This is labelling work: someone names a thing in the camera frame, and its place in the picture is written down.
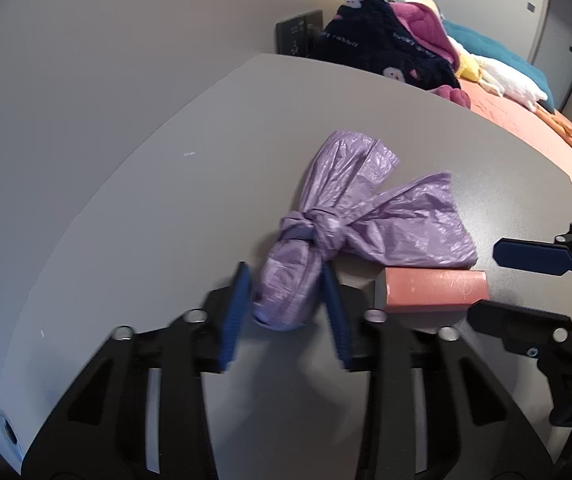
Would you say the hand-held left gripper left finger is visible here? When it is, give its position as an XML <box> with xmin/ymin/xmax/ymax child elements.
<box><xmin>20</xmin><ymin>261</ymin><xmax>253</xmax><ymax>480</ymax></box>

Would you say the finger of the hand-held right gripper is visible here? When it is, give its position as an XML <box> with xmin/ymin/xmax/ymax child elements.
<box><xmin>492</xmin><ymin>220</ymin><xmax>572</xmax><ymax>281</ymax></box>
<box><xmin>467</xmin><ymin>300</ymin><xmax>572</xmax><ymax>361</ymax></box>

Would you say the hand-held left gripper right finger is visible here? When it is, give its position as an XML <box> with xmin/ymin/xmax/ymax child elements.
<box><xmin>321</xmin><ymin>264</ymin><xmax>554</xmax><ymax>480</ymax></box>

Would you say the pink box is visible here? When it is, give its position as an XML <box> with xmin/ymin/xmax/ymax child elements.
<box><xmin>375</xmin><ymin>267</ymin><xmax>490</xmax><ymax>313</ymax></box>

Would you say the purple plastic bag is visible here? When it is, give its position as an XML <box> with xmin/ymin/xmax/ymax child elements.
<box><xmin>250</xmin><ymin>130</ymin><xmax>478</xmax><ymax>332</ymax></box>

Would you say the grey bedside table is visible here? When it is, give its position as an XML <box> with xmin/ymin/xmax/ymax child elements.
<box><xmin>0</xmin><ymin>52</ymin><xmax>572</xmax><ymax>480</ymax></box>

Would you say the white goose plush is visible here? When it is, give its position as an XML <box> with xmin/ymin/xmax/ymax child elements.
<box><xmin>448</xmin><ymin>37</ymin><xmax>572</xmax><ymax>150</ymax></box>

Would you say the yellow duck plush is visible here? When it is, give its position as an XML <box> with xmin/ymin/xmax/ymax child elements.
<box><xmin>453</xmin><ymin>50</ymin><xmax>482</xmax><ymax>82</ymax></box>

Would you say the teal pillow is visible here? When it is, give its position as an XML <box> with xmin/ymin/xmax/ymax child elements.
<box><xmin>441</xmin><ymin>19</ymin><xmax>557</xmax><ymax>111</ymax></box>

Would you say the grey door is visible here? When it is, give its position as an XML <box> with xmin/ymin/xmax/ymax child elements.
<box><xmin>528</xmin><ymin>0</ymin><xmax>572</xmax><ymax>111</ymax></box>

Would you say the pink fleece blanket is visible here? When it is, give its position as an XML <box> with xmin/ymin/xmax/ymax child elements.
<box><xmin>388</xmin><ymin>1</ymin><xmax>462</xmax><ymax>68</ymax></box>

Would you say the navy printed garment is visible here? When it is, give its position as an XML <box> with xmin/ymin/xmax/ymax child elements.
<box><xmin>307</xmin><ymin>0</ymin><xmax>462</xmax><ymax>93</ymax></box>

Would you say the dark wall socket panel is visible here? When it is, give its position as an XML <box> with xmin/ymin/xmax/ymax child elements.
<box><xmin>276</xmin><ymin>9</ymin><xmax>324</xmax><ymax>57</ymax></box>

